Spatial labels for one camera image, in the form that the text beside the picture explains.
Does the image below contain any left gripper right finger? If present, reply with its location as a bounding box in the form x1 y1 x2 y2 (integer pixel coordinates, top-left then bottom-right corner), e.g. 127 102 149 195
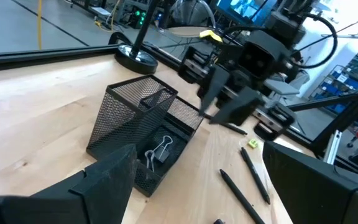
262 140 358 224

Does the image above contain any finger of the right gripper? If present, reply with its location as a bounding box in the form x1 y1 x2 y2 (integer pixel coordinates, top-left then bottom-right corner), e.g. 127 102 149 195
209 86 262 125
199 65 231 116

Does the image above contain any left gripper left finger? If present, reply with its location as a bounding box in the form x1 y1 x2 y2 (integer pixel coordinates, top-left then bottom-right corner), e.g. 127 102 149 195
0 143 138 224

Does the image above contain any black pen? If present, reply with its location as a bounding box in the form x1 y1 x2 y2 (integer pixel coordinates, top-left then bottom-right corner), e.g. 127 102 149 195
203 113 248 136
240 147 272 205
219 169 266 224

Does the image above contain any black binder clip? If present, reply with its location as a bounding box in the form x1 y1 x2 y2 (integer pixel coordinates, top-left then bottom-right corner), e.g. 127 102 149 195
152 135 173 164
144 149 157 172

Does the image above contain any black mesh desk organizer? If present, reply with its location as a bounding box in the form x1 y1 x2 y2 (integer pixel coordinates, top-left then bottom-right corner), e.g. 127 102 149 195
86 74 204 197

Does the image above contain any black desk lamp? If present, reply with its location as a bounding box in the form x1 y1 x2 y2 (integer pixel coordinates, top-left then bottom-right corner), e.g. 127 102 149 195
114 0 217 75

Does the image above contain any lit computer monitor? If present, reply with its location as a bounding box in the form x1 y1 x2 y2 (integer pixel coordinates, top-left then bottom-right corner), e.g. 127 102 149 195
211 0 279 27

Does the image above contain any shelf with blue bins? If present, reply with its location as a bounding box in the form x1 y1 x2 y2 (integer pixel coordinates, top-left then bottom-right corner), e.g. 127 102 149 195
309 62 358 116

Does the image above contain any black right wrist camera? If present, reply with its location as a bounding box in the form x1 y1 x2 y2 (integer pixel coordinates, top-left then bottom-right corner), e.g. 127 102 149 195
237 30 285 80

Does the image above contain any orange extension cord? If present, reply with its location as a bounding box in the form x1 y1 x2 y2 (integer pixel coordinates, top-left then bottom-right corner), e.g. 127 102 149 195
37 0 43 50

